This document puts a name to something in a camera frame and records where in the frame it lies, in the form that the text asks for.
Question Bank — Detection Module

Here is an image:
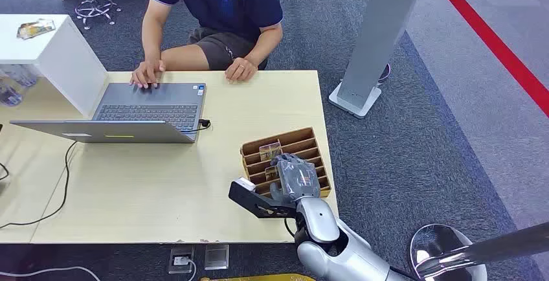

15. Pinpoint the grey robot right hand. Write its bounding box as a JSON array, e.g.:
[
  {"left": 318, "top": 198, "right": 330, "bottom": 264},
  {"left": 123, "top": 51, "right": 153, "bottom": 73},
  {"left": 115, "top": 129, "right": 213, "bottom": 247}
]
[{"left": 269, "top": 153, "right": 322, "bottom": 205}]

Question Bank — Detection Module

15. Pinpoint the person's right hand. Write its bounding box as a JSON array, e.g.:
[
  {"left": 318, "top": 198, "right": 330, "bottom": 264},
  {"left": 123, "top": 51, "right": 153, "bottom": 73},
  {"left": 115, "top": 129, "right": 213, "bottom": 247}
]
[{"left": 129, "top": 58, "right": 167, "bottom": 90}]

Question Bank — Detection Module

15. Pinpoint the person's left hand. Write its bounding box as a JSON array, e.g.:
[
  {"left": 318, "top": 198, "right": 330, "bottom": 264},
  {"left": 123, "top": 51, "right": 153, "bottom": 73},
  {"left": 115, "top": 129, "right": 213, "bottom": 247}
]
[{"left": 223, "top": 56, "right": 258, "bottom": 85}]

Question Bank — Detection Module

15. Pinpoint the wooden slotted card holder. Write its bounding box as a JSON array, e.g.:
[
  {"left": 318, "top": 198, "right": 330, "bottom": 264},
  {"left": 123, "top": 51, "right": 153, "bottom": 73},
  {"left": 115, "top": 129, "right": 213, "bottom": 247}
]
[{"left": 240, "top": 126, "right": 332, "bottom": 199}]

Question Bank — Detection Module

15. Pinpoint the large printed card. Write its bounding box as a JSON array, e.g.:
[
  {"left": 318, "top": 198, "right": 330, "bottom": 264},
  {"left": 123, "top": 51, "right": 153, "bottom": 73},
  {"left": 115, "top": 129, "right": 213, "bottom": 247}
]
[{"left": 258, "top": 140, "right": 284, "bottom": 163}]

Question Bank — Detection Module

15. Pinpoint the person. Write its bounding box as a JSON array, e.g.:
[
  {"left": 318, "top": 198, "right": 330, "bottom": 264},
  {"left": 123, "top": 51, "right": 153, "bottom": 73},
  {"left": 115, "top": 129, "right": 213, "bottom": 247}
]
[{"left": 129, "top": 0, "right": 284, "bottom": 90}]

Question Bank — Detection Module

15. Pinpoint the printed card on shelf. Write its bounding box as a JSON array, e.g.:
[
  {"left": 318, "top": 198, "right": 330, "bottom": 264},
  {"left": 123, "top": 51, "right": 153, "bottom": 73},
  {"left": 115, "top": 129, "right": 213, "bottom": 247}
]
[{"left": 16, "top": 18, "right": 57, "bottom": 41}]

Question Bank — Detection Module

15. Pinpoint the grey laptop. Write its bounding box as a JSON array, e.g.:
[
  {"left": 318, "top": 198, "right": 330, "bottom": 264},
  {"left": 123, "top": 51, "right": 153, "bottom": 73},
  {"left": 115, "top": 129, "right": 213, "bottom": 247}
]
[{"left": 9, "top": 82, "right": 208, "bottom": 145}]

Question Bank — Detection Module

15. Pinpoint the chrome stool base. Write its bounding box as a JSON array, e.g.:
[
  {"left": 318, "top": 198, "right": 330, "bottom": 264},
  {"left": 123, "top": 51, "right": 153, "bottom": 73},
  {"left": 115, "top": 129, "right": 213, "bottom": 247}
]
[{"left": 74, "top": 0, "right": 122, "bottom": 30}]

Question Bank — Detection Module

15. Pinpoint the white desk shelf box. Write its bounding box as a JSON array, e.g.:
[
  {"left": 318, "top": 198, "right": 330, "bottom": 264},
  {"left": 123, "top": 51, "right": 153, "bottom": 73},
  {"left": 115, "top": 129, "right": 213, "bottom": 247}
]
[{"left": 0, "top": 14, "right": 109, "bottom": 120}]

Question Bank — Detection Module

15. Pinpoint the yellow object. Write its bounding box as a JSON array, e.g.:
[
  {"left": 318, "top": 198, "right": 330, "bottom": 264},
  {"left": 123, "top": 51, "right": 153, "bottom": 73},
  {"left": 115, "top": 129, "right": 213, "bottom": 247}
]
[{"left": 199, "top": 273, "right": 317, "bottom": 281}]

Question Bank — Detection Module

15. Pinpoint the closed metal floor socket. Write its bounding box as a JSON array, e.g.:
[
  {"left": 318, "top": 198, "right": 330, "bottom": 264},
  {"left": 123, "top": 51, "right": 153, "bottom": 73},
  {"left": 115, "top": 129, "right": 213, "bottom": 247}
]
[{"left": 203, "top": 244, "right": 230, "bottom": 271}]

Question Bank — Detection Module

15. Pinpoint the clear plastic bottle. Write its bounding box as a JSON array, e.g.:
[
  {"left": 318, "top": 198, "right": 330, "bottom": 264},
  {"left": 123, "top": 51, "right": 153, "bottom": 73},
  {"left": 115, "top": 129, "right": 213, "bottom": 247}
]
[
  {"left": 0, "top": 78, "right": 23, "bottom": 108},
  {"left": 3, "top": 64, "right": 41, "bottom": 88}
]

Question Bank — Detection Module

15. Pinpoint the dark round base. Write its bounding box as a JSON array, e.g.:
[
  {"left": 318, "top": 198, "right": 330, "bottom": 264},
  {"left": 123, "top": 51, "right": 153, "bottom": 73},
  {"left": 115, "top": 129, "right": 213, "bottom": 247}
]
[{"left": 377, "top": 62, "right": 392, "bottom": 84}]

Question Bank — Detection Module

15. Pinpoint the floor socket with plug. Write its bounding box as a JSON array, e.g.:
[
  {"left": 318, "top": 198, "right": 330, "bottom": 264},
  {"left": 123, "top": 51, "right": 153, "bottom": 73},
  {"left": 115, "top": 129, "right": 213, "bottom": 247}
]
[{"left": 167, "top": 245, "right": 195, "bottom": 275}]

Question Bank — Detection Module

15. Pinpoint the grey standing pillar kiosk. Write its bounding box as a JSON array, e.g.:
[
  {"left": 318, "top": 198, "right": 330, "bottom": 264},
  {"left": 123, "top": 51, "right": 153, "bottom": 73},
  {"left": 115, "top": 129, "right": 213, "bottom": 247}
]
[{"left": 328, "top": 0, "right": 430, "bottom": 120}]

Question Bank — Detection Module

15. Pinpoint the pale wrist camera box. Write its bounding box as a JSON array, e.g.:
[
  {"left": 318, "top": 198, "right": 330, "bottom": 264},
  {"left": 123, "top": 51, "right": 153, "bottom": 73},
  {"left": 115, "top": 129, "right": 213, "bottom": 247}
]
[{"left": 236, "top": 177, "right": 257, "bottom": 192}]

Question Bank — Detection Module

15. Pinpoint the black laptop power cable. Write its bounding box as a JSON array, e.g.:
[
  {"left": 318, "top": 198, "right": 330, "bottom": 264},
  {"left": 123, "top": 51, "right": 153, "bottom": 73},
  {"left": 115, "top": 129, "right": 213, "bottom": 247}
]
[{"left": 0, "top": 118, "right": 212, "bottom": 230}]

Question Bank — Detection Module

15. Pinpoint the white plug cable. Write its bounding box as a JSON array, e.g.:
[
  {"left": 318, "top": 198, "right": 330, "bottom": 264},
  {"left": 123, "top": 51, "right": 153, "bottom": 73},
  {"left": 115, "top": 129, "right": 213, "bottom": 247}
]
[{"left": 175, "top": 257, "right": 197, "bottom": 281}]

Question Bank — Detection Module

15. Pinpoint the white floor cable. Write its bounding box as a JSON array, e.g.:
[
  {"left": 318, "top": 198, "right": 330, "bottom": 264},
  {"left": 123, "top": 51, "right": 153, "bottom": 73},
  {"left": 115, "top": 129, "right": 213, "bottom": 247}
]
[{"left": 0, "top": 265, "right": 102, "bottom": 281}]

